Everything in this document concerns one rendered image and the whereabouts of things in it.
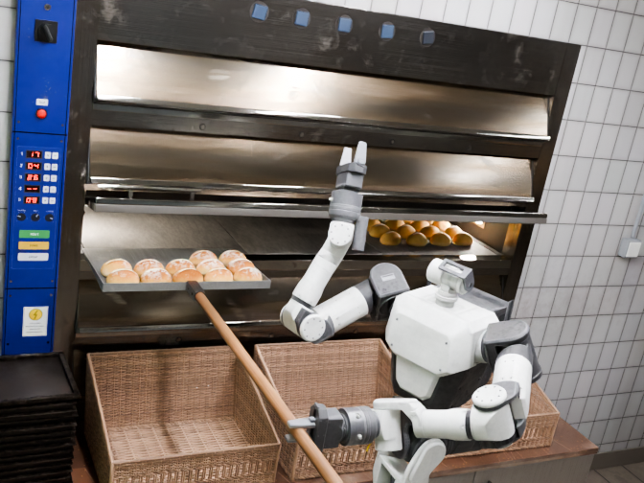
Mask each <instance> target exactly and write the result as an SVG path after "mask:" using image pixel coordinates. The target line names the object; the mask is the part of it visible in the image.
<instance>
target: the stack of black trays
mask: <svg viewBox="0 0 644 483"><path fill-rule="evenodd" d="M80 397H81V394H80V391H79V389H78V387H77V385H76V382H75V380H74V377H73V375H72V373H71V370H70V368H69V365H68V363H67V360H66V358H65V355H64V353H63V352H62V351H61V352H48V353H34V354H20V355H6V356H0V483H73V480H72V475H71V472H72V471H73V470H72V467H71V465H73V462H72V459H73V458H75V457H74V454H73V451H74V448H73V446H75V445H76V442H75V439H74V438H76V435H75V432H74V431H76V428H75V426H76V425H77V423H76V420H75V417H79V415H78V412H77V408H76V406H75V404H77V401H76V399H79V398H80Z"/></svg>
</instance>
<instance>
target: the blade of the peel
mask: <svg viewBox="0 0 644 483"><path fill-rule="evenodd" d="M199 250H209V251H212V252H213V253H215V254H216V256H217V259H219V257H220V255H221V254H222V253H223V252H225V251H228V250H235V249H234V248H82V251H83V253H84V255H85V257H86V260H87V261H88V263H89V265H90V267H91V269H92V271H93V273H94V275H95V277H96V279H97V281H98V283H99V285H100V288H101V290H102V292H109V291H153V290H186V285H187V282H173V277H172V276H171V277H172V281H171V282H157V283H140V277H139V283H107V282H106V277H104V276H103V275H102V273H101V268H102V266H103V264H104V263H106V262H107V261H110V260H113V259H123V260H125V261H127V262H129V263H130V265H131V268H132V270H133V269H134V267H135V266H136V265H137V264H138V263H139V262H140V261H142V260H145V259H154V260H156V261H158V262H159V263H161V264H162V266H163V267H164V269H165V268H166V266H167V264H168V263H170V262H171V261H173V260H177V259H186V260H188V261H189V260H190V258H191V256H192V255H193V254H194V253H195V252H197V251H199ZM258 270H259V269H258ZM259 271H260V270H259ZM260 272H261V271H260ZM261 274H262V280H261V281H234V280H233V281H214V282H204V277H203V282H198V283H199V284H200V286H201V287H202V288H203V289H239V288H270V283H271V281H270V280H269V279H268V278H267V277H266V276H265V275H263V273H262V272H261Z"/></svg>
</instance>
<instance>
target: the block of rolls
mask: <svg viewBox="0 0 644 483"><path fill-rule="evenodd" d="M367 231H369V234H370V236H372V237H375V238H380V242H381V243H382V244H385V245H398V244H400V243H401V241H402V239H406V243H407V244H408V245H410V246H425V245H426V244H427V239H429V240H430V243H431V244H433V245H437V246H448V245H450V243H451V240H452V242H453V243H454V244H456V245H462V246H470V245H472V243H473V238H472V236H471V235H470V234H468V233H466V232H462V231H461V229H460V228H459V227H457V226H450V224H449V222H448V221H424V220H389V219H387V220H386V221H382V220H381V219H369V221H368V227H367Z"/></svg>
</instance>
